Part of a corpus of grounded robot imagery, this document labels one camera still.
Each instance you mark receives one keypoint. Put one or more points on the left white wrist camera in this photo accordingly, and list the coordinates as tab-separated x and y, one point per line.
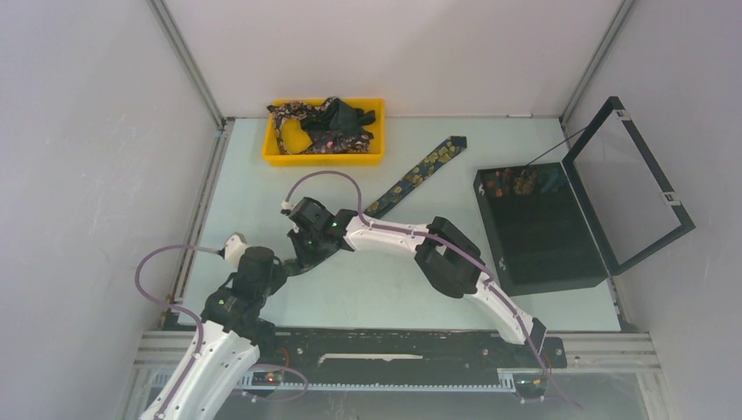
234	248

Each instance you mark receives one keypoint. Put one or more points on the black storage box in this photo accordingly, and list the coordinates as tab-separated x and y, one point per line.
540	242

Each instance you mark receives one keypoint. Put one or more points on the dark green tie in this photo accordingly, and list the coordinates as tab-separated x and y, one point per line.
336	114

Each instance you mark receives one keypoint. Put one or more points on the black box lid frame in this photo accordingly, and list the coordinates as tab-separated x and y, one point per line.
629	204

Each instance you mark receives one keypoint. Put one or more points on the black pink floral tie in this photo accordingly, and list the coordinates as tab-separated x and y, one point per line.
322	142

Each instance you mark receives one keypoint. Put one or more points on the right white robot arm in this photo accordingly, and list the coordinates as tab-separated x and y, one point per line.
449	261

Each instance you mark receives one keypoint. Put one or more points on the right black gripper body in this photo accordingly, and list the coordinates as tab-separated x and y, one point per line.
309	244

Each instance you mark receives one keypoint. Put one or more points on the navy gold floral tie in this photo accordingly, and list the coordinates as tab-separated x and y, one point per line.
440	155

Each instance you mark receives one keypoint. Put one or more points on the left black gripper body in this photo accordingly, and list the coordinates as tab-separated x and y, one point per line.
271	285

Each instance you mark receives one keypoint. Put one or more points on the yellow plastic bin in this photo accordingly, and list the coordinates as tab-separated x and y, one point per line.
296	140

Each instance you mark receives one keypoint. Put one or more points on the rolled ties in box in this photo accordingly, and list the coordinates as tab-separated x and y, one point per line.
517	181

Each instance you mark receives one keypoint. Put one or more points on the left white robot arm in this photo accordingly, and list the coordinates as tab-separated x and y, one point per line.
229	338

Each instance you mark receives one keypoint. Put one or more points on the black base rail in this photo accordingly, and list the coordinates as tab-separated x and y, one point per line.
398	358

